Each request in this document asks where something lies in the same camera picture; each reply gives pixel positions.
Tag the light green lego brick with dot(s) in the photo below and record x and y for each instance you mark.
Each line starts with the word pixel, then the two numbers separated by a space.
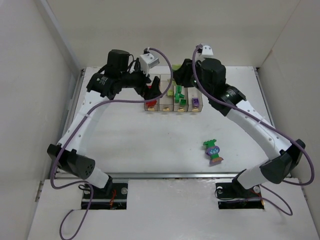
pixel 170 93

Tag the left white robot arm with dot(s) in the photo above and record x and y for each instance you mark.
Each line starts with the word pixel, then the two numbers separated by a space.
pixel 69 154

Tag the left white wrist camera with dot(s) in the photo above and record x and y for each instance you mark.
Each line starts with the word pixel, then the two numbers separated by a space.
pixel 148 61

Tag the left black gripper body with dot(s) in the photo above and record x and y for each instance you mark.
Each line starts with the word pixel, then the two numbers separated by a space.
pixel 144 85

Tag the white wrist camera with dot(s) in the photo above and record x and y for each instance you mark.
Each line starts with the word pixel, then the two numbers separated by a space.
pixel 206 51
pixel 148 61

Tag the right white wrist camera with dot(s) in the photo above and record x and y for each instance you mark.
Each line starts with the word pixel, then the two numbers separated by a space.
pixel 206 51

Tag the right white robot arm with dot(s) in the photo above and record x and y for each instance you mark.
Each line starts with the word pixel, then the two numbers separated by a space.
pixel 282 155

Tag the clear bin for light green legos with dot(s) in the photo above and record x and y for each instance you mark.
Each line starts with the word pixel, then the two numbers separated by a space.
pixel 166 103

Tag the purple green flower lego figure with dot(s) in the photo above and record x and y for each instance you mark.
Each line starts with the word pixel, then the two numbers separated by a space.
pixel 212 151

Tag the yellow green lego stack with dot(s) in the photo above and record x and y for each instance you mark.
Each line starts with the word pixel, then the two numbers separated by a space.
pixel 175 67

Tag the green 2x4 lego brick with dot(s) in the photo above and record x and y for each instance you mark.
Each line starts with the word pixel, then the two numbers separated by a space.
pixel 178 89

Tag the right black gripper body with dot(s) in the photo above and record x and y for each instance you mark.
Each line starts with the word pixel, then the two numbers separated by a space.
pixel 183 72

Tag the dark green lego cluster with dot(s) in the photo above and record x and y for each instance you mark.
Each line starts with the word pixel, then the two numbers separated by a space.
pixel 179 98

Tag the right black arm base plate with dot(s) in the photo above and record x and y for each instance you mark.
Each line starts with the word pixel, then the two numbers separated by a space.
pixel 231 199

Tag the clear bin for red legos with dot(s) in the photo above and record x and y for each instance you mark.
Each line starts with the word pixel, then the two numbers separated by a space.
pixel 156 107

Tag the red lego brick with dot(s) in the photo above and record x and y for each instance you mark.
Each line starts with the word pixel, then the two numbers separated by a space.
pixel 150 94

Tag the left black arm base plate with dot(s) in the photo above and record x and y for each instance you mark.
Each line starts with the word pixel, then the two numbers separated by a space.
pixel 115 199

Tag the clear bin for purple legos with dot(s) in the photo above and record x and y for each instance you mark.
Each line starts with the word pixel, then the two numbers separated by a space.
pixel 193 92

